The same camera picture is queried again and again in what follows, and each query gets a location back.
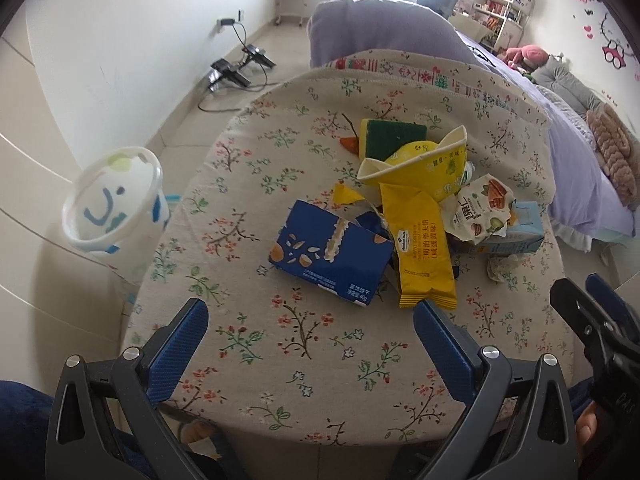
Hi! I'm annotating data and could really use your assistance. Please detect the yellow wafer wrapper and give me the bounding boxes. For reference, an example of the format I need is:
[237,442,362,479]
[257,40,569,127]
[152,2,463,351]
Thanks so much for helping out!
[380,184,458,311]

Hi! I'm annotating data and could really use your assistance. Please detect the blue snack box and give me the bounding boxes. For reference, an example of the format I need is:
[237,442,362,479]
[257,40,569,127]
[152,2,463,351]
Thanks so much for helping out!
[269,200,394,307]

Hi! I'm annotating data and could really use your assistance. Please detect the paper ball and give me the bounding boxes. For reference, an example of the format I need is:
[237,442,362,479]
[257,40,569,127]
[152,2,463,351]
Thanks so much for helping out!
[486,255,522,288]

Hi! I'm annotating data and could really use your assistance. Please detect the white patterned trash bin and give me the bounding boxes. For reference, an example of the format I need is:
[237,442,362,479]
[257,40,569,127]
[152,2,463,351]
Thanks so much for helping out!
[62,146,170,286]

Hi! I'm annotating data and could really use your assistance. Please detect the person's right hand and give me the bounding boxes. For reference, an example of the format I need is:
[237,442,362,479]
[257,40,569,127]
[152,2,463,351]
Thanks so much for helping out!
[575,401,603,456]

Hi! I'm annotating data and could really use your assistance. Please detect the person's blue trouser leg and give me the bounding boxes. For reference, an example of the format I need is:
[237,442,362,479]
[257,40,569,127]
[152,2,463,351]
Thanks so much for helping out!
[0,378,162,480]

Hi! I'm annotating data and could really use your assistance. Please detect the foot in sandal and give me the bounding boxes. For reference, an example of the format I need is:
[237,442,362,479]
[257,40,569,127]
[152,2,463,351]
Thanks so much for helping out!
[177,419,222,458]

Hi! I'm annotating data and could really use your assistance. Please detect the purple bed duvet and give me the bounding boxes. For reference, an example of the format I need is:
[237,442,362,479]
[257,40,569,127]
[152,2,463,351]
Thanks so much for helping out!
[308,0,639,250]

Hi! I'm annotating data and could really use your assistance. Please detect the light blue milk carton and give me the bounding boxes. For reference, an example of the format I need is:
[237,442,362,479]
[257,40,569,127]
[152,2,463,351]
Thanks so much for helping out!
[476,200,544,256]

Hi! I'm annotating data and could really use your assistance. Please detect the brown fluffy pillow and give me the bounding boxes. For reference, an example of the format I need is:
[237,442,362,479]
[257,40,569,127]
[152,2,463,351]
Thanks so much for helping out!
[586,103,639,210]

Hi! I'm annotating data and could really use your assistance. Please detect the white snack bag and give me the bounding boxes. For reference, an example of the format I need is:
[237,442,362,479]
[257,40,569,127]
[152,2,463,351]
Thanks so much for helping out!
[439,174,514,245]

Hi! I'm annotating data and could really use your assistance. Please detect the white plastic bottle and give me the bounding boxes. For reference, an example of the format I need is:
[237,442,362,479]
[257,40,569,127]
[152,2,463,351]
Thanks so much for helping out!
[459,160,475,186]

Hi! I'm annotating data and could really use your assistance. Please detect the yellow paper carton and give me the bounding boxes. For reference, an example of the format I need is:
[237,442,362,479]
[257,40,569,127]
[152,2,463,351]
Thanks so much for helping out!
[357,126,468,202]

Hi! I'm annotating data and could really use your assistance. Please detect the grey cushion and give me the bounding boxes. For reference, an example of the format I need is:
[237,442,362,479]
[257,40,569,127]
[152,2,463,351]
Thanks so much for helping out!
[532,56,603,117]

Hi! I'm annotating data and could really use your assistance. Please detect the pink plush toy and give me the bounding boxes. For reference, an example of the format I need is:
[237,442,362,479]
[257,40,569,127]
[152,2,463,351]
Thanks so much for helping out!
[502,44,549,70]

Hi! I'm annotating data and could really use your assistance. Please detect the small yellow wrapper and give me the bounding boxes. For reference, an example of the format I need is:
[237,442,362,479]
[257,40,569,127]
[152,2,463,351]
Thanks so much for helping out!
[332,182,368,206]

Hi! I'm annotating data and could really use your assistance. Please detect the green yellow sponge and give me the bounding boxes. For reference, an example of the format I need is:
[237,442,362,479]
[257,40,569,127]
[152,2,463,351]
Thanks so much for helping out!
[358,119,427,160]

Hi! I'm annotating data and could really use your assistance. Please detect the orange carrot piece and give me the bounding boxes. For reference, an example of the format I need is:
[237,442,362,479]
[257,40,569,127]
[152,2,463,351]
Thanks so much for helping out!
[340,136,359,155]

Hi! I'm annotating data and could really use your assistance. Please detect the white bookshelf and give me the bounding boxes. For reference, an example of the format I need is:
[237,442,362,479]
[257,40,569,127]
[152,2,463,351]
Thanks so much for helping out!
[472,0,535,54]

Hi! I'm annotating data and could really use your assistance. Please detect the blue desk chair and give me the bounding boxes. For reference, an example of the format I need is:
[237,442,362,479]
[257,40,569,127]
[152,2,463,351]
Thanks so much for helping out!
[416,0,458,20]

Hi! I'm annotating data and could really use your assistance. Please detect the black device on floor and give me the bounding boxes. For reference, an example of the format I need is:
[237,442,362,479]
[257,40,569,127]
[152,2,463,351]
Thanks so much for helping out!
[208,58,250,91]

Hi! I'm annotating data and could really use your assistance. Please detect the hello kitty wall sticker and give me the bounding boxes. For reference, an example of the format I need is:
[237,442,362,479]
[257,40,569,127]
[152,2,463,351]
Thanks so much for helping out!
[577,0,636,70]

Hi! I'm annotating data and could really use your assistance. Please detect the black power cable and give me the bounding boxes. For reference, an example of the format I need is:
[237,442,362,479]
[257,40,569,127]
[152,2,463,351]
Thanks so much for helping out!
[196,18,271,114]

